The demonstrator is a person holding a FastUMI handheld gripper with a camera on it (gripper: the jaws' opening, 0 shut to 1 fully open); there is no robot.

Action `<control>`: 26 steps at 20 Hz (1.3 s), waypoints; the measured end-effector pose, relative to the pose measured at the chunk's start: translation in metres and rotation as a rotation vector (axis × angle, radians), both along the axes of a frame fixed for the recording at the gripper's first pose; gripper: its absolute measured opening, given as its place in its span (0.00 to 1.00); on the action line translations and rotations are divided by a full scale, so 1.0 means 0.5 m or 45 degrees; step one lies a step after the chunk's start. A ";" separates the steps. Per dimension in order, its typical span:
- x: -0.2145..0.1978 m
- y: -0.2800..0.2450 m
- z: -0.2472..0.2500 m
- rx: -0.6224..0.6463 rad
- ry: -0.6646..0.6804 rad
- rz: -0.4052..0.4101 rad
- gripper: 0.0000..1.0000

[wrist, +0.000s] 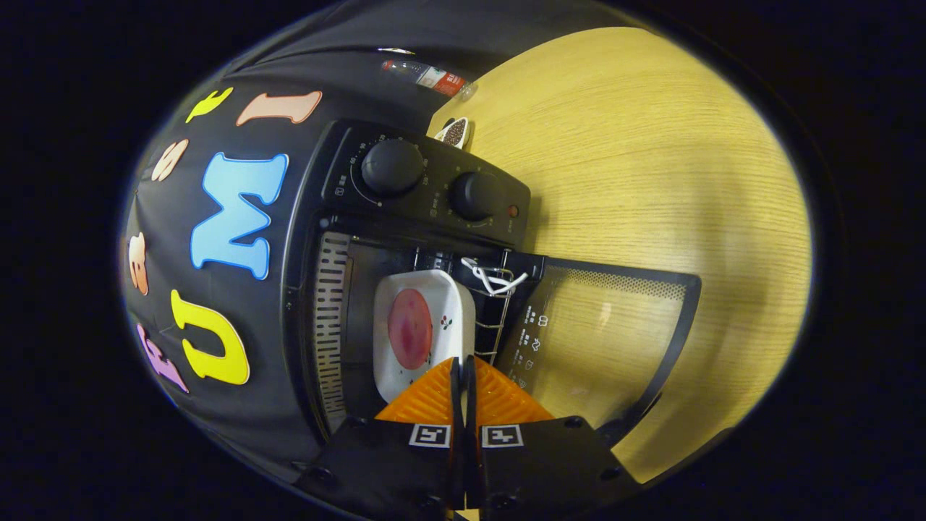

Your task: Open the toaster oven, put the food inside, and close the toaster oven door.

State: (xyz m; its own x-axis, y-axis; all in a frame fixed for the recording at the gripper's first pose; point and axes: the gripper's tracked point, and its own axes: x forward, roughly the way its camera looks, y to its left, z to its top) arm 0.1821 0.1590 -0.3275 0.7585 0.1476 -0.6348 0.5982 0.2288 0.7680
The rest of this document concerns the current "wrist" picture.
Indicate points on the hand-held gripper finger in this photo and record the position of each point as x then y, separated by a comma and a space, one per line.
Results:
471, 405
456, 405

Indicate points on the pink round ham slice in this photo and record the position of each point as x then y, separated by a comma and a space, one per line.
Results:
410, 329

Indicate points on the white rectangular tray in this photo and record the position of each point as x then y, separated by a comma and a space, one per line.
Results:
452, 297

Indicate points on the black toaster oven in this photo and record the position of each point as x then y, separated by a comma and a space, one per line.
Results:
427, 184

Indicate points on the white divided bean dish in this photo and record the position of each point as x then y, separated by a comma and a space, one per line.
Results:
454, 133

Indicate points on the clear plastic water bottle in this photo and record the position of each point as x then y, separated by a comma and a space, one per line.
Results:
427, 75

